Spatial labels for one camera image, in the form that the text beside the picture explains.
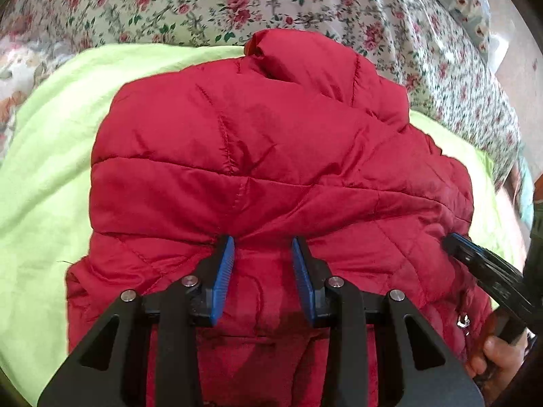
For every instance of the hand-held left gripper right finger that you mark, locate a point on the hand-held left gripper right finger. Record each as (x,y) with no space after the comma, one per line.
(303,275)

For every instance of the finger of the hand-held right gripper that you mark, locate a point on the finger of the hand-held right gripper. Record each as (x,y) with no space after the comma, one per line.
(479,265)

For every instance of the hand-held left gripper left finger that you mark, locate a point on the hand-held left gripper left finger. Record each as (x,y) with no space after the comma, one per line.
(223,271)

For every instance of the red quilted jacket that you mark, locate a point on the red quilted jacket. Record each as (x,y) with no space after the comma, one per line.
(271,157)

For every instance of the person's right hand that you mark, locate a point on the person's right hand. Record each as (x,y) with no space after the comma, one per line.
(502,362)

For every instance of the light green blanket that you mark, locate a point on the light green blanket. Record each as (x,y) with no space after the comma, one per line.
(46,169)

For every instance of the small floral print duvet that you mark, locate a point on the small floral print duvet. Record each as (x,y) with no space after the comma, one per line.
(212,0)

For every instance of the large rose print pillow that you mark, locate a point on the large rose print pillow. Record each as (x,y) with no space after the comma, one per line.
(17,76)

